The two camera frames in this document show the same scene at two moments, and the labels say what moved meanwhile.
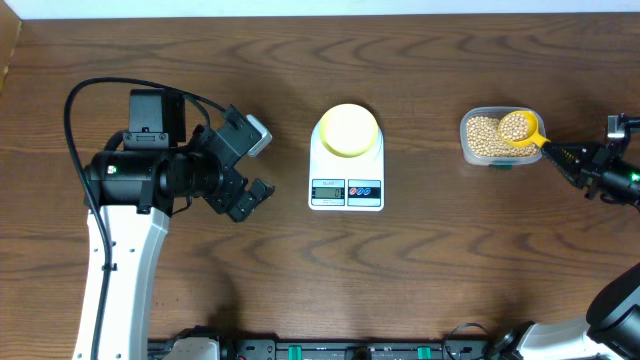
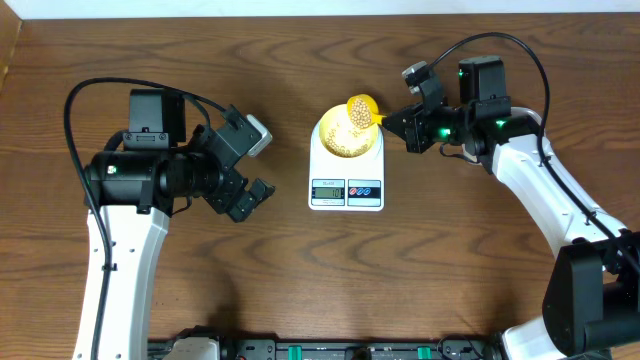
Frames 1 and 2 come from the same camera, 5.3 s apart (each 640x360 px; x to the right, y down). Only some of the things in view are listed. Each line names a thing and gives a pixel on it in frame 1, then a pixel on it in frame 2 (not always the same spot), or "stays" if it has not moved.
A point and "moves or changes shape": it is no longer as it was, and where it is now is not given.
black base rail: (333, 349) stays
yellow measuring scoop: (519, 129) moves or changes shape
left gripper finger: (259, 191) stays
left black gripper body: (218, 186) stays
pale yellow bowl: (348, 130) stays
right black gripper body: (598, 166) -> (442, 125)
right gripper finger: (572, 168) -> (405, 128)
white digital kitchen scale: (339, 183) stays
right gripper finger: (568, 151) -> (404, 118)
